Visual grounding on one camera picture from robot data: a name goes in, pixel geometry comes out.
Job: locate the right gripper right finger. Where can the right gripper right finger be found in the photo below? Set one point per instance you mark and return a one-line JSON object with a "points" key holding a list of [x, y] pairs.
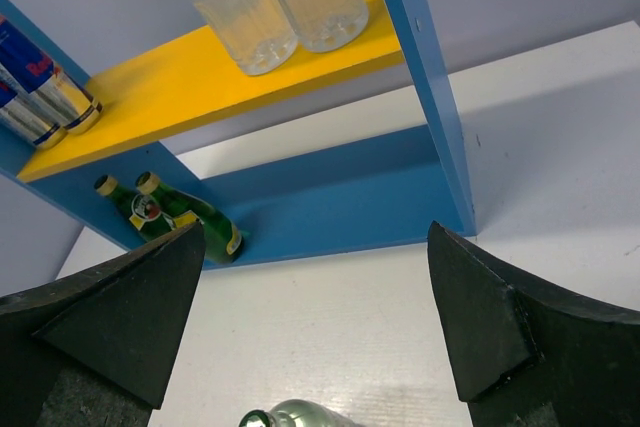
{"points": [[527, 352]]}

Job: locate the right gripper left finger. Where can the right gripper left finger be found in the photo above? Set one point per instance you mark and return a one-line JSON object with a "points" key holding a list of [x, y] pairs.
{"points": [[97, 348]]}

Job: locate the green glass bottle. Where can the green glass bottle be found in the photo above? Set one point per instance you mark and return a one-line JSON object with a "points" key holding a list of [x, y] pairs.
{"points": [[224, 241], [139, 210]]}

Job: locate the clear glass bottle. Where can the clear glass bottle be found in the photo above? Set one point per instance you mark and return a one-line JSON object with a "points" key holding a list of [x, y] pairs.
{"points": [[295, 413]]}

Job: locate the yellow shelf board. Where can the yellow shelf board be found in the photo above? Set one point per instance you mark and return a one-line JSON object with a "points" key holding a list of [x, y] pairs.
{"points": [[190, 82]]}

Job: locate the left energy drink can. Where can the left energy drink can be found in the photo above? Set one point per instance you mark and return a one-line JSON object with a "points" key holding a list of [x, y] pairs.
{"points": [[22, 118]]}

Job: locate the energy drink can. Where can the energy drink can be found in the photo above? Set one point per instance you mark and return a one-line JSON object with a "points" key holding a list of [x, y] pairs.
{"points": [[22, 118], [47, 87]]}

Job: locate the right energy drink can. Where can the right energy drink can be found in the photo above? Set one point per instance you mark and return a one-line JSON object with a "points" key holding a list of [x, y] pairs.
{"points": [[47, 87]]}

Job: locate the blue wooden shelf frame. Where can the blue wooden shelf frame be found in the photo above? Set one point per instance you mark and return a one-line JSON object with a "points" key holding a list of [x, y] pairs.
{"points": [[383, 191]]}

